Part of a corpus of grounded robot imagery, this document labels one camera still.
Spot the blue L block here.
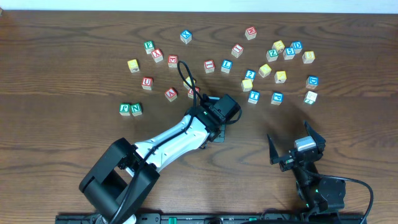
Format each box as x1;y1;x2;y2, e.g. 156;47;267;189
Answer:
221;60;233;73

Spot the red U block left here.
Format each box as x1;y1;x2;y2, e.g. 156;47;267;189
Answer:
141;77;153;90

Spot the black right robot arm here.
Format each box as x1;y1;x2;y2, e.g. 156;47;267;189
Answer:
268;122;346;218

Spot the yellow block far left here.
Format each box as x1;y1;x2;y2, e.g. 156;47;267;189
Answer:
127;59;139;73

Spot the red i block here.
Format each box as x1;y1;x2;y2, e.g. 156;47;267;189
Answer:
231;44;244;58
204;60;215;73

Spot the red A block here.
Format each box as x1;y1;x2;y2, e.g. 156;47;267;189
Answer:
165;88;178;102

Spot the green N block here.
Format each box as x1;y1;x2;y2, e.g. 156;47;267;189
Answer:
131;103;142;116

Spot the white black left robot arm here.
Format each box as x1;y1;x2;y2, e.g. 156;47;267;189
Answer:
79;95;242;223

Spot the red I block upper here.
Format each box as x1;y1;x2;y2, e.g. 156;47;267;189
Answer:
231;44;244;58

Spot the red U block right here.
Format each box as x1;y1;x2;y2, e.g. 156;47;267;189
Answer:
187;87;200;99

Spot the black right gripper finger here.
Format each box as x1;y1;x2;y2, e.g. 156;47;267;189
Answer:
267;134;279;165
304;121;326;149

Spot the blue D block lower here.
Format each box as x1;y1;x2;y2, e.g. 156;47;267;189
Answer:
305;76;319;90

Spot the yellow block centre right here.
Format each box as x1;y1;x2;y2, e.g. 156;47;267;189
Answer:
259;64;272;78

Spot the green F block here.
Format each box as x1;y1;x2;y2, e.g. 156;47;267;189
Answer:
144;40;154;54

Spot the yellow K block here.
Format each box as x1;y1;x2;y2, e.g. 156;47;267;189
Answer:
274;70;287;83

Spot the yellow 8 block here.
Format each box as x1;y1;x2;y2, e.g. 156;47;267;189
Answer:
302;51;316;64

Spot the yellow monkey block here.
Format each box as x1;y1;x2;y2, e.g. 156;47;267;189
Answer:
272;40;285;54

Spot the red X block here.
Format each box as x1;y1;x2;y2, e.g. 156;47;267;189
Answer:
151;49;164;63

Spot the blue 2 block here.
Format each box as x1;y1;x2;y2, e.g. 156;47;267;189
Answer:
244;70;257;82

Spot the red E block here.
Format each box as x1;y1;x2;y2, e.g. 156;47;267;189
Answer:
168;55;178;68

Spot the blue P block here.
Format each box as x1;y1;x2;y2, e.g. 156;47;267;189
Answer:
271;92;284;105

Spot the green J block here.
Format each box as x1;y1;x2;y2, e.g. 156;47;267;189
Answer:
119;103;131;116

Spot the blue D block upper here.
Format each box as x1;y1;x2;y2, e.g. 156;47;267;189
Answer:
290;41;303;54

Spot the blue T block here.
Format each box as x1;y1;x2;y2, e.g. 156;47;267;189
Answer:
248;90;260;104

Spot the green 7 block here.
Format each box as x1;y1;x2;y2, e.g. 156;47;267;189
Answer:
303;91;318;105

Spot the green Z block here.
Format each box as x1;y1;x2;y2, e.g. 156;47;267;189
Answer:
266;49;279;62

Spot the yellow S block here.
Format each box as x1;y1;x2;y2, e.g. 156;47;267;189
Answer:
241;79;253;92

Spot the blue X block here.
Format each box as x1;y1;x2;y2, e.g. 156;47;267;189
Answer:
180;30;192;44

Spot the blue d block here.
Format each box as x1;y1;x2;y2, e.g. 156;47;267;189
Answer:
290;41;303;54
305;76;319;90

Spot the red I block lower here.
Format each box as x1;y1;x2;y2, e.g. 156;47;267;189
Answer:
204;60;215;73

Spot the red u block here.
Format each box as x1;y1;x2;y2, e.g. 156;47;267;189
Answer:
187;87;200;99
141;77;153;90

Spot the red H block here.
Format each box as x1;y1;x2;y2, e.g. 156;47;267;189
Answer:
245;26;257;40

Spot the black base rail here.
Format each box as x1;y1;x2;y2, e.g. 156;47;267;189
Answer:
55;213;362;224

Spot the yellow O block centre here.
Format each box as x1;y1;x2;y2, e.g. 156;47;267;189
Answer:
183;77;192;90

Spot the blue 5 block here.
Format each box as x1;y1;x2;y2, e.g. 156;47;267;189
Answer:
283;47;295;60

